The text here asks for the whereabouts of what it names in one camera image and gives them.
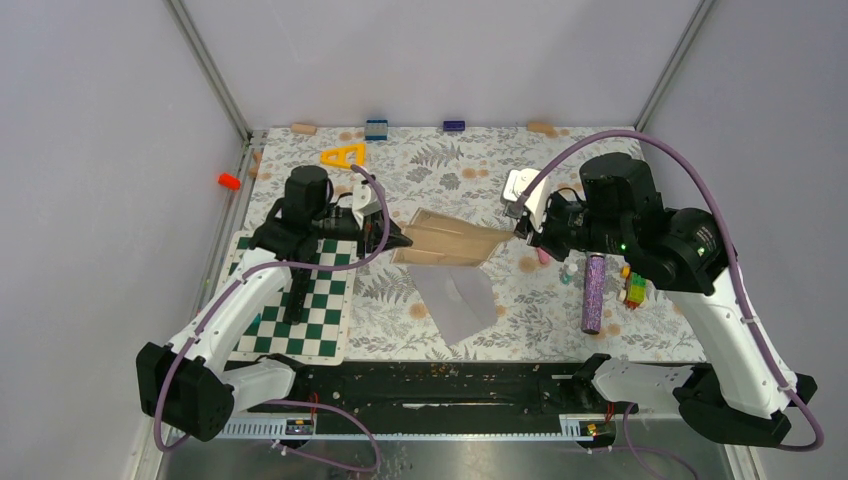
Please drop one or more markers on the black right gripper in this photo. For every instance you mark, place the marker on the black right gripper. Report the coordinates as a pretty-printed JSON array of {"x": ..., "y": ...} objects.
[{"x": 542, "y": 237}]

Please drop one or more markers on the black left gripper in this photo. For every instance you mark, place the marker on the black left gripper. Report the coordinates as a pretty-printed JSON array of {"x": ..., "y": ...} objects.
[{"x": 370, "y": 236}]

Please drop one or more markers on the tan lined letter paper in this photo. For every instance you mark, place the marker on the tan lined letter paper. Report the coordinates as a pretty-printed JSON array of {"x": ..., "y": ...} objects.
[{"x": 441, "y": 240}]

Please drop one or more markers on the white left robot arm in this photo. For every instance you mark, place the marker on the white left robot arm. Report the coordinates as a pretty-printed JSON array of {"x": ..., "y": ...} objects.
[{"x": 184, "y": 383}]

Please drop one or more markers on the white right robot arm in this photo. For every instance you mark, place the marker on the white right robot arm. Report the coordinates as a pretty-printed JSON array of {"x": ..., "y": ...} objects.
[{"x": 732, "y": 397}]

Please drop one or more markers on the grey paper envelope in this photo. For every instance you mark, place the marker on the grey paper envelope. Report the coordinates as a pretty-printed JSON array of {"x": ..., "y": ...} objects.
[{"x": 460, "y": 300}]

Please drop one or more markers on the pink toy microphone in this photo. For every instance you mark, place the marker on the pink toy microphone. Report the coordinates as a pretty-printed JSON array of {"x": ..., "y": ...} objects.
[{"x": 543, "y": 257}]

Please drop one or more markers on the small glue stick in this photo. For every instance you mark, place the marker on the small glue stick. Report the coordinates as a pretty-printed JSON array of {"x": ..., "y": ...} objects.
[{"x": 568, "y": 273}]

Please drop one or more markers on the floral patterned table mat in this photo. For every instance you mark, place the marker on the floral patterned table mat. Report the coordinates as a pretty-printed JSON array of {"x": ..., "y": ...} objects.
[{"x": 537, "y": 315}]

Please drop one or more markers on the purple glitter microphone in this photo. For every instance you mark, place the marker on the purple glitter microphone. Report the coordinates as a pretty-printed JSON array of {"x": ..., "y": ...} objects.
[{"x": 593, "y": 298}]

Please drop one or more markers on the yellow triangle toy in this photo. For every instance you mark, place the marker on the yellow triangle toy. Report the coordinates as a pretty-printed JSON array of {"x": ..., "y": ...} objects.
[{"x": 345, "y": 157}]

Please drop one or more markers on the black rectangular bar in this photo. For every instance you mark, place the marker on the black rectangular bar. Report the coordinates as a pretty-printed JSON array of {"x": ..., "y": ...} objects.
[{"x": 297, "y": 295}]

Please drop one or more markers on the right wooden cylinder block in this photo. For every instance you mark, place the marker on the right wooden cylinder block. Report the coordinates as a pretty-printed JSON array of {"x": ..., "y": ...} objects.
[{"x": 542, "y": 128}]

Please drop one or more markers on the wooden cylinder block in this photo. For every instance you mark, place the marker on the wooden cylinder block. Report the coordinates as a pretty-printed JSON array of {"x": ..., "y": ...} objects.
[
  {"x": 542, "y": 128},
  {"x": 303, "y": 129}
]

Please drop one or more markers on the blue building brick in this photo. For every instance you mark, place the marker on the blue building brick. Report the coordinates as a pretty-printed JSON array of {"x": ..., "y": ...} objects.
[{"x": 376, "y": 130}]

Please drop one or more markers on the dark purple building brick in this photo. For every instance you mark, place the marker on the dark purple building brick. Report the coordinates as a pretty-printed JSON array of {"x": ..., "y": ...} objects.
[{"x": 453, "y": 125}]

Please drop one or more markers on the colourful stacked brick toy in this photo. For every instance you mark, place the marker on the colourful stacked brick toy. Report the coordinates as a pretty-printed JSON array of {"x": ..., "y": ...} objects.
[{"x": 633, "y": 294}]

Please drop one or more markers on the left wooden cylinder block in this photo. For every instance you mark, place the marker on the left wooden cylinder block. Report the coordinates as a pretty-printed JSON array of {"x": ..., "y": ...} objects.
[{"x": 303, "y": 129}]

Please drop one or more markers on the orange plastic cap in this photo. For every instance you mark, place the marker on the orange plastic cap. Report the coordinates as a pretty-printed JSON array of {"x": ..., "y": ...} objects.
[{"x": 229, "y": 182}]

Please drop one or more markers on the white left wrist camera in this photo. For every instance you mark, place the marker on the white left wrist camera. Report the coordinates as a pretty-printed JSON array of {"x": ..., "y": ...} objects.
[{"x": 365, "y": 200}]

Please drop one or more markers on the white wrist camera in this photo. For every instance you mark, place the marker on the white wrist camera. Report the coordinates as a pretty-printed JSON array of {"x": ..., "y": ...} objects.
[
  {"x": 517, "y": 182},
  {"x": 365, "y": 200}
]

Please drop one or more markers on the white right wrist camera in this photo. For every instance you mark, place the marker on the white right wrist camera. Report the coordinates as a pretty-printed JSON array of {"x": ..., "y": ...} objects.
[{"x": 517, "y": 182}]

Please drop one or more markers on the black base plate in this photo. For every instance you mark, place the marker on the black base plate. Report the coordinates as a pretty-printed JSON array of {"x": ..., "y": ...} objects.
[{"x": 441, "y": 393}]

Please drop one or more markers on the white slotted cable duct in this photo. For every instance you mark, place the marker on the white slotted cable duct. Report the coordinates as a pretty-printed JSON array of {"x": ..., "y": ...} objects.
[{"x": 302, "y": 427}]

